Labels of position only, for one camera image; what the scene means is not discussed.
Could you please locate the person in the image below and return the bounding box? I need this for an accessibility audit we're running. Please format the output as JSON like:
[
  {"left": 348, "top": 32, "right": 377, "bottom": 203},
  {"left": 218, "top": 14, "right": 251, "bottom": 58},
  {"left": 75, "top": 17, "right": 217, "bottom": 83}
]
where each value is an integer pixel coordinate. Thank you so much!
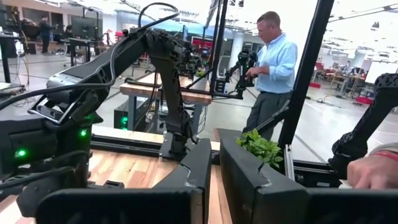
[
  {"left": 242, "top": 11, "right": 299, "bottom": 141},
  {"left": 39, "top": 15, "right": 58, "bottom": 54}
]

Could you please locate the background wooden table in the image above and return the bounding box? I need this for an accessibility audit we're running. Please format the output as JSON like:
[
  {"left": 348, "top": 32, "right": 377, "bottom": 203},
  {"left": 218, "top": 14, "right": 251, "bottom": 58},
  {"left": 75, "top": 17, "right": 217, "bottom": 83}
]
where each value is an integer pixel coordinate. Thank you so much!
[{"left": 119, "top": 73, "right": 213, "bottom": 131}]

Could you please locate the black monitor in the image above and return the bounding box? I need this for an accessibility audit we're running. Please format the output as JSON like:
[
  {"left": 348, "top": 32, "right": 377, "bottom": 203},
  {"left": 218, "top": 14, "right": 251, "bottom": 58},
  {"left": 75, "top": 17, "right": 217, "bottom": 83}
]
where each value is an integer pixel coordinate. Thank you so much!
[{"left": 70, "top": 15, "right": 101, "bottom": 40}]

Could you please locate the small green plant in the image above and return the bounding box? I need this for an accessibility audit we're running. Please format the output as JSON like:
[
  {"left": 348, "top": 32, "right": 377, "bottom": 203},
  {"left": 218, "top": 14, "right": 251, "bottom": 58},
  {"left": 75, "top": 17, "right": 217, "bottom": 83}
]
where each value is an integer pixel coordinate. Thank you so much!
[{"left": 235, "top": 128, "right": 284, "bottom": 170}]

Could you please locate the person's hand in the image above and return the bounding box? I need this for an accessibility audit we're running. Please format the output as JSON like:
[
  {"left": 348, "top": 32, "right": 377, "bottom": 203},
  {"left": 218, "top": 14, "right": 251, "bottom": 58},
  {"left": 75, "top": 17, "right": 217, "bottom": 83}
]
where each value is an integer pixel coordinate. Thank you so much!
[{"left": 346, "top": 151, "right": 398, "bottom": 190}]

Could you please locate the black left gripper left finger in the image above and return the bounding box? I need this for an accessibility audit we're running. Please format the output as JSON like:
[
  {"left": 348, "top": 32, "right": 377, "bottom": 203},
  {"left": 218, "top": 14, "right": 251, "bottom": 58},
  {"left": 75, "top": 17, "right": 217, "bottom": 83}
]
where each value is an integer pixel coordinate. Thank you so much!
[{"left": 151, "top": 138, "right": 213, "bottom": 224}]

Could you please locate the black computer tower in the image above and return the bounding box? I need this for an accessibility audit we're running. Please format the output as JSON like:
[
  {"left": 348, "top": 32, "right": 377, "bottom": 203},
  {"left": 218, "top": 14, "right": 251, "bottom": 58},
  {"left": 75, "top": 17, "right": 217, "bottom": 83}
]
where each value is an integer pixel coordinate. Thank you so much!
[{"left": 113, "top": 99, "right": 147, "bottom": 131}]

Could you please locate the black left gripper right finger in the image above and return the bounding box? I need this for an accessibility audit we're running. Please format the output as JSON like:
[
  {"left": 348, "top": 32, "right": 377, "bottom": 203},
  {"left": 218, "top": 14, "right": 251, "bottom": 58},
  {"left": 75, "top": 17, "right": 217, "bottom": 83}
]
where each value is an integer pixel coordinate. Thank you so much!
[{"left": 219, "top": 132, "right": 310, "bottom": 224}]

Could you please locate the black aluminium table frame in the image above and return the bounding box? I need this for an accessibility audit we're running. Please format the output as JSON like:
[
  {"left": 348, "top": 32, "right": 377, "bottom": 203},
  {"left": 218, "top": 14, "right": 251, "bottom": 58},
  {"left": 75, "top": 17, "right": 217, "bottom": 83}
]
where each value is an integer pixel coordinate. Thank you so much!
[{"left": 90, "top": 0, "right": 343, "bottom": 189}]

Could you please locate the background rig frame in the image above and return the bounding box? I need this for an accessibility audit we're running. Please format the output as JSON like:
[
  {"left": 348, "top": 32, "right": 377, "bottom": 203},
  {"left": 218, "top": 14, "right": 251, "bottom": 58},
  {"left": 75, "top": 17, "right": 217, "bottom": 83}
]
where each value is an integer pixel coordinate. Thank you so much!
[{"left": 126, "top": 0, "right": 245, "bottom": 100}]

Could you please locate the red wristband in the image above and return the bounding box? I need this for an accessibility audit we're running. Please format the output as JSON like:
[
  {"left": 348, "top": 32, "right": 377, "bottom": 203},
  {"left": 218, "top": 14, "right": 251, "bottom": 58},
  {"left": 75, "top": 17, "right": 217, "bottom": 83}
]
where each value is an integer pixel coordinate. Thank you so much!
[{"left": 371, "top": 150, "right": 398, "bottom": 162}]

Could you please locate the white board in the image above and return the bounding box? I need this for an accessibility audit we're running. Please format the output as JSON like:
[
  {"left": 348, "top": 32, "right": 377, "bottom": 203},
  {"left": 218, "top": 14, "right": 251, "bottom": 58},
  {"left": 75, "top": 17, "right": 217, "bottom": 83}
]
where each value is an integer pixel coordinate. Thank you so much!
[{"left": 364, "top": 60, "right": 398, "bottom": 85}]

